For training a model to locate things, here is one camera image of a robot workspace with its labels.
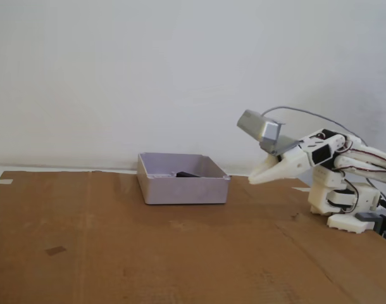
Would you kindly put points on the white tape strip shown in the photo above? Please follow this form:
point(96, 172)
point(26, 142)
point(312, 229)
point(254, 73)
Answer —
point(302, 189)
point(4, 182)

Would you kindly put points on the black rectangular block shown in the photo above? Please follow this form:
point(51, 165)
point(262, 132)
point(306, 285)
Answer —
point(186, 174)

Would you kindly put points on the grey black table clamp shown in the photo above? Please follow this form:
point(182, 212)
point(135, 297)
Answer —
point(367, 218)

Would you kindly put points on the brown cardboard sheet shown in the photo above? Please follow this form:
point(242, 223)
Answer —
point(117, 253)

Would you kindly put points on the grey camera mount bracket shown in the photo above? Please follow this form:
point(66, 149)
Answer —
point(281, 145)

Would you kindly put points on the grey webcam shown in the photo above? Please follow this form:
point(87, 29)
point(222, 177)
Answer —
point(256, 126)

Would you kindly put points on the white plastic box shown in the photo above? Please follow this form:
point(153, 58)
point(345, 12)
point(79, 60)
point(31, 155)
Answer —
point(180, 193)

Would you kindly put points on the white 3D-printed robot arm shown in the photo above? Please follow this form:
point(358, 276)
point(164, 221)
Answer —
point(319, 196)

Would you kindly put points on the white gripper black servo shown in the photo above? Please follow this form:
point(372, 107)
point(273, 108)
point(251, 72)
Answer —
point(286, 164)

